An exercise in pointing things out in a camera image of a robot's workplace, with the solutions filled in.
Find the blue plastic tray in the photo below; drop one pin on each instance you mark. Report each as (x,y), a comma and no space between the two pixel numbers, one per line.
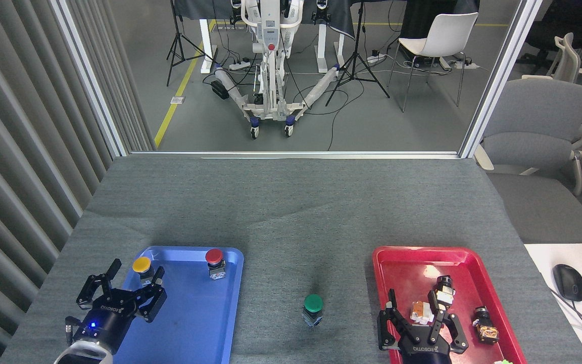
(195,323)

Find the white power strip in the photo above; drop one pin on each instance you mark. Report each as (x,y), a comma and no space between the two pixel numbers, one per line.
(239,64)
(465,63)
(377,58)

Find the black power brick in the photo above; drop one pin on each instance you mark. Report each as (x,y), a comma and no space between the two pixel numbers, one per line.
(219,90)

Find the white stand on wheels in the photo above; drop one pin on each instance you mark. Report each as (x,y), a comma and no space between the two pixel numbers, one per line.
(271,30)

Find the red plastic tray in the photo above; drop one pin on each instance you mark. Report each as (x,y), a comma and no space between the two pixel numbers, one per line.
(402,273)

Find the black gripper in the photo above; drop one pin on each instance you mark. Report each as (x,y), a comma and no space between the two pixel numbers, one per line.
(425,352)
(111,317)

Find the grey office chair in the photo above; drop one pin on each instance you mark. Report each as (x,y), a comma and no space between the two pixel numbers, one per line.
(538,111)

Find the white office chair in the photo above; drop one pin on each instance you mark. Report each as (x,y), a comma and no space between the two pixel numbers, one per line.
(569,60)

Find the orange white switch block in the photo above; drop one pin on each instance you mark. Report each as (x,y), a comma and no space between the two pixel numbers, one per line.
(421,313)

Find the floor outlet plate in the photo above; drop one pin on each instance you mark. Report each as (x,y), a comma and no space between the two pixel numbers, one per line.
(177,100)

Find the small green object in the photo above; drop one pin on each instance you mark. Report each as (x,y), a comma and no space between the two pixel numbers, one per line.
(504,362)

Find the white plastic chair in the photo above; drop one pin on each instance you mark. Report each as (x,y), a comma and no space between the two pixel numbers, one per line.
(447,35)

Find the white desk leg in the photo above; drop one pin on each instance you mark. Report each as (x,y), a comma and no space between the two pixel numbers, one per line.
(323,48)
(206,45)

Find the black fabric cover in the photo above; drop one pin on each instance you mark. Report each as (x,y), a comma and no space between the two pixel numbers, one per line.
(417,15)

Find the black computer mouse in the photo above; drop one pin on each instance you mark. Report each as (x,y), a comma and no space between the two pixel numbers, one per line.
(569,282)

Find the red push button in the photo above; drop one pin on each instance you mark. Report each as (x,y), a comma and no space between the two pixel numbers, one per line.
(213,256)

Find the black orange switch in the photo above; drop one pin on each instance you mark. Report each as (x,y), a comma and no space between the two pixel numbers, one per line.
(487,331)

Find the white side desk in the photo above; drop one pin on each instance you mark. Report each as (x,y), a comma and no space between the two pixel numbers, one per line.
(543,263)

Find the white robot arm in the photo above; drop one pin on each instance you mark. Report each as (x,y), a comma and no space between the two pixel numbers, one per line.
(84,354)

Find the black office chair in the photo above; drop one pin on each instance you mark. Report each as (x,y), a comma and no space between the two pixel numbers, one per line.
(553,25)

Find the yellow push button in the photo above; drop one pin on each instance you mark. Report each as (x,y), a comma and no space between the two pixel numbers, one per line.
(141,264)

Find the black table cloth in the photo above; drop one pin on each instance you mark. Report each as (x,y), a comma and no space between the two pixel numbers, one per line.
(341,20)

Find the silver frame rail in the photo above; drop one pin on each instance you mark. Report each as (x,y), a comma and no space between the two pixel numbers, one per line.
(296,154)

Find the black tripod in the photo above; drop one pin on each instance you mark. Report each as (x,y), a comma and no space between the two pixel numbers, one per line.
(175,15)
(357,35)

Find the silver frame post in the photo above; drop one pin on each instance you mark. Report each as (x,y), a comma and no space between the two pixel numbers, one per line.
(498,76)
(89,76)

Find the green push button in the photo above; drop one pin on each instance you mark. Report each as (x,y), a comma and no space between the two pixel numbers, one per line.
(313,302)

